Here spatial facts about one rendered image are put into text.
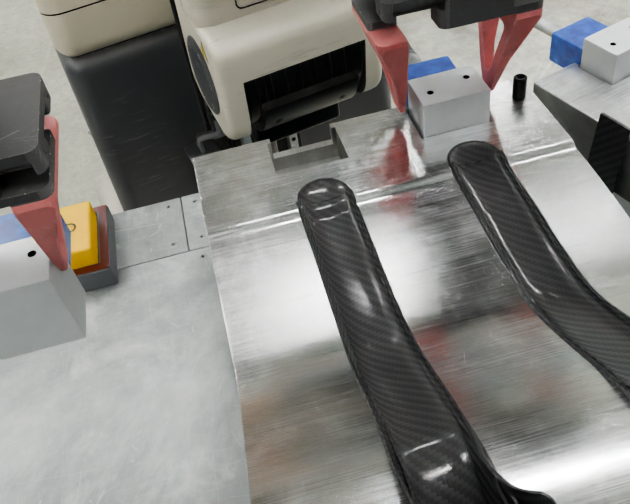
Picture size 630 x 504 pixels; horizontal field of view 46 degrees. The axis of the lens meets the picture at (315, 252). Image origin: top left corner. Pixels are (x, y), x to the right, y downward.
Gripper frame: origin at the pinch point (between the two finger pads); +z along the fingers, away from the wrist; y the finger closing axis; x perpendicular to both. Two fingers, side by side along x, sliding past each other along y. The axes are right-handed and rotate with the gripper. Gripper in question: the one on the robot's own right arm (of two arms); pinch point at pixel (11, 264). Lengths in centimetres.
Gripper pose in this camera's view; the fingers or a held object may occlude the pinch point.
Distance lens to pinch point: 43.8
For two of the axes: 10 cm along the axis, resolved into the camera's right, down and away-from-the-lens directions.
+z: 1.1, 6.7, 7.3
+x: -2.3, -7.0, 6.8
